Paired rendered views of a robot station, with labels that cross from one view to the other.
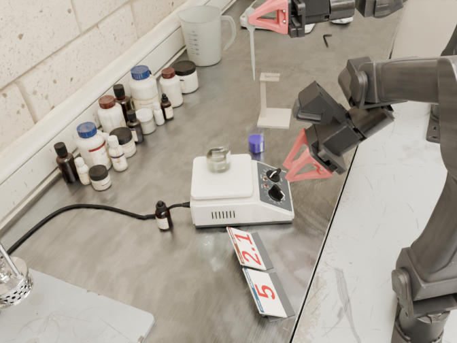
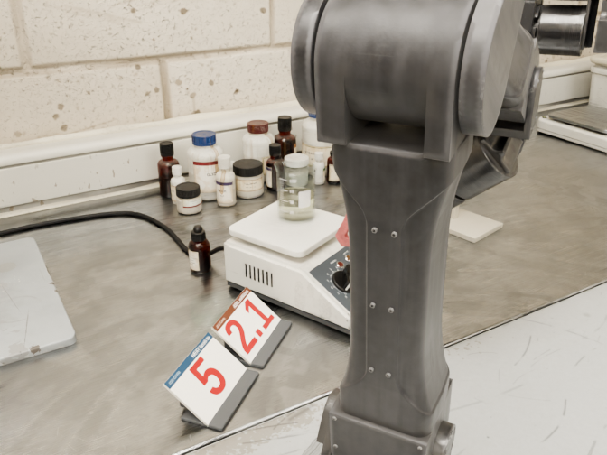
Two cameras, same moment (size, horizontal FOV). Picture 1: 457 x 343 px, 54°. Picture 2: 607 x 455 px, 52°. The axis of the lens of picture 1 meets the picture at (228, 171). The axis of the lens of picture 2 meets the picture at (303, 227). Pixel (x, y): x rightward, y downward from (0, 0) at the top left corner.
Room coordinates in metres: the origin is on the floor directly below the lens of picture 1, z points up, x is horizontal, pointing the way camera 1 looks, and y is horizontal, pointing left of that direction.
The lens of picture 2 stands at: (0.06, -0.40, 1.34)
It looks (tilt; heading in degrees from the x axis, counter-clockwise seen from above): 26 degrees down; 33
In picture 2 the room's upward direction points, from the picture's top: straight up
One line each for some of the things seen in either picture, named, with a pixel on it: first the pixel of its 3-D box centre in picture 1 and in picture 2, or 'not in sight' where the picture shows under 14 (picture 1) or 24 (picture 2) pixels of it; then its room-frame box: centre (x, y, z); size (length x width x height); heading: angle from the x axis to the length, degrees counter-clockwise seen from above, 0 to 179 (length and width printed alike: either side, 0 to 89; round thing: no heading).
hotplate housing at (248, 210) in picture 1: (236, 190); (305, 261); (0.66, -0.01, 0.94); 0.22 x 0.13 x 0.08; 87
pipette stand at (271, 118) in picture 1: (274, 98); (471, 190); (0.96, -0.13, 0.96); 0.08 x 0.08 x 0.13; 76
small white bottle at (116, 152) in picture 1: (116, 152); (225, 180); (0.82, 0.25, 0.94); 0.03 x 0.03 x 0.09
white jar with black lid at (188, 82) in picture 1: (185, 77); not in sight; (1.16, 0.10, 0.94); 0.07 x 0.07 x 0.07
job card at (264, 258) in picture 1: (249, 247); (253, 325); (0.53, -0.03, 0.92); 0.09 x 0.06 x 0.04; 13
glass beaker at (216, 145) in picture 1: (215, 153); (294, 190); (0.69, 0.02, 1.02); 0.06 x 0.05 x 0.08; 88
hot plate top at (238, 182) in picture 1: (222, 175); (290, 226); (0.67, 0.01, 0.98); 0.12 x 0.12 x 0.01; 87
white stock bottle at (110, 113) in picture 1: (111, 118); (258, 150); (0.96, 0.28, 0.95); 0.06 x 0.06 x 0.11
